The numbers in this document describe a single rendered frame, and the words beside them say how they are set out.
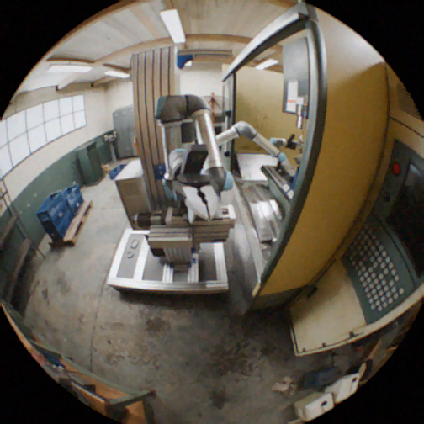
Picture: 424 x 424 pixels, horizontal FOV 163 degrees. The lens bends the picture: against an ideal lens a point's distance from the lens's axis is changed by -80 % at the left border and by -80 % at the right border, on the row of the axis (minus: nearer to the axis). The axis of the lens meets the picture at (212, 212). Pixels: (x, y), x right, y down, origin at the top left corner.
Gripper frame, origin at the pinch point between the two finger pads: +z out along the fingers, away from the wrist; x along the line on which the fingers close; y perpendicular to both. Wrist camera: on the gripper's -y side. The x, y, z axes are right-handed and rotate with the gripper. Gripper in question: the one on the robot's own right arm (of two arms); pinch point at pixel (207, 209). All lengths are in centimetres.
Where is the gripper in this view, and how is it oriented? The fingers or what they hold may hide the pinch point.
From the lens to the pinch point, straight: 27.4
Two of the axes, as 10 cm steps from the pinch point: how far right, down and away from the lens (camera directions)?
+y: -1.3, 8.0, 5.9
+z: 3.1, 5.9, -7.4
